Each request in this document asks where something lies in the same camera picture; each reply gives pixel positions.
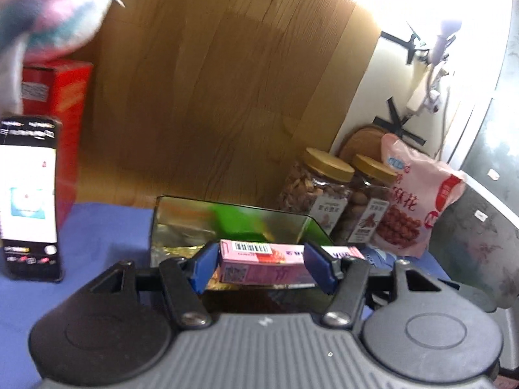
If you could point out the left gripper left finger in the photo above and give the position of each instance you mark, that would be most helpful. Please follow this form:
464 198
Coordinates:
117 329

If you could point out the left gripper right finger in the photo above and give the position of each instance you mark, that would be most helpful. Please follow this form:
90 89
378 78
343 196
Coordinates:
415 326

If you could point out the pink snack box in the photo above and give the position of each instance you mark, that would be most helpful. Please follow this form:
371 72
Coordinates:
263 264

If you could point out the blue printed tablecloth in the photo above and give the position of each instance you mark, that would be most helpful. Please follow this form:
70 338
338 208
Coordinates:
93 238

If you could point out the black sheep tin box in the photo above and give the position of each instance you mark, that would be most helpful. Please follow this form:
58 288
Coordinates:
181 226

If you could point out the pink fried dough snack bag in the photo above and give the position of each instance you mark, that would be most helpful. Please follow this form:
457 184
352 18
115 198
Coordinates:
423 190

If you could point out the nut jar gold lid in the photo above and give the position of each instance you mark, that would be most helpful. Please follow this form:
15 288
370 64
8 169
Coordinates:
318 185
370 198

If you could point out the round wooden board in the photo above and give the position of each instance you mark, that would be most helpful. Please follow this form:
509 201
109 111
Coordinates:
363 140

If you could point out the black smartphone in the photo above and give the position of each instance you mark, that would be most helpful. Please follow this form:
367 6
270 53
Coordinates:
29 228

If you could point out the red gift box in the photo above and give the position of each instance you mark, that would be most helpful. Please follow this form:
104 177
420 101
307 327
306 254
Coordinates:
58 90

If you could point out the pink blue plush toy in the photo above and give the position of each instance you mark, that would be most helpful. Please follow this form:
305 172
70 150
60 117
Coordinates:
41 31

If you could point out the white wall charger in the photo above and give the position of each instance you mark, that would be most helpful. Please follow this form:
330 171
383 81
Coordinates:
427 95

